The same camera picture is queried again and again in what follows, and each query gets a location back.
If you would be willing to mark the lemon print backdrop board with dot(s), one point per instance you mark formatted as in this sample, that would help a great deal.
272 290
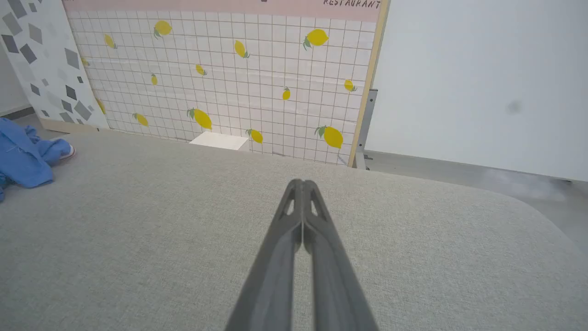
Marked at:
257 69

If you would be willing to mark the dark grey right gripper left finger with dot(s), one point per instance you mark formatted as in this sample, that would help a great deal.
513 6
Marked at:
271 276

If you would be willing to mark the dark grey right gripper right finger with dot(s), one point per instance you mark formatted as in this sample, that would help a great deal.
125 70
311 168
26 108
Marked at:
337 285

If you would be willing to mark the grey metal board bracket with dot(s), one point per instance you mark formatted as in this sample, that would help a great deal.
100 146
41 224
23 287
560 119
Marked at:
365 124

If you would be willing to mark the grey terrazzo print board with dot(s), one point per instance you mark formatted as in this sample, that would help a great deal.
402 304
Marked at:
41 46

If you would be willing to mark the white box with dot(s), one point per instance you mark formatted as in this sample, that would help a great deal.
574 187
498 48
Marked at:
219 140

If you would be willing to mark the blue and white shirt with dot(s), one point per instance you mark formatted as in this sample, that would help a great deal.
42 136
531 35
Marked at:
23 156

